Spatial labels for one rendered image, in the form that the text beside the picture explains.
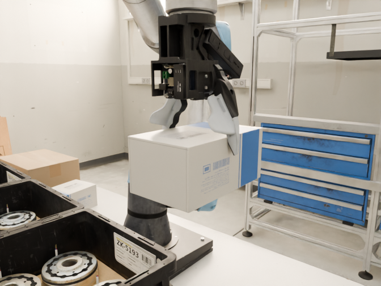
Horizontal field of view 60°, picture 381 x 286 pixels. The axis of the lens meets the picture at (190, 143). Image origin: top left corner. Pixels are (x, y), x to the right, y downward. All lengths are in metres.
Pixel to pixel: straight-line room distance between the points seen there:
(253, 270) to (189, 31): 0.69
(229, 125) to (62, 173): 1.09
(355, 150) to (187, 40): 1.79
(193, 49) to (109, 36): 4.14
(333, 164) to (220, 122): 1.79
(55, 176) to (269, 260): 0.91
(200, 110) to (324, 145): 1.41
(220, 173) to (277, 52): 2.80
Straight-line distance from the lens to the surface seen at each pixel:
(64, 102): 4.22
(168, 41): 0.47
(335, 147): 2.19
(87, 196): 1.36
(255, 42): 2.35
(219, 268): 0.97
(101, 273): 0.74
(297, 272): 0.99
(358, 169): 2.19
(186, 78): 0.45
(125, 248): 0.67
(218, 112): 0.47
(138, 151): 0.49
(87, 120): 4.40
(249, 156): 0.55
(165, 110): 0.54
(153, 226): 0.94
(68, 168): 1.49
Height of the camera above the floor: 1.23
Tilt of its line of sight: 12 degrees down
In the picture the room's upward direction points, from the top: straight up
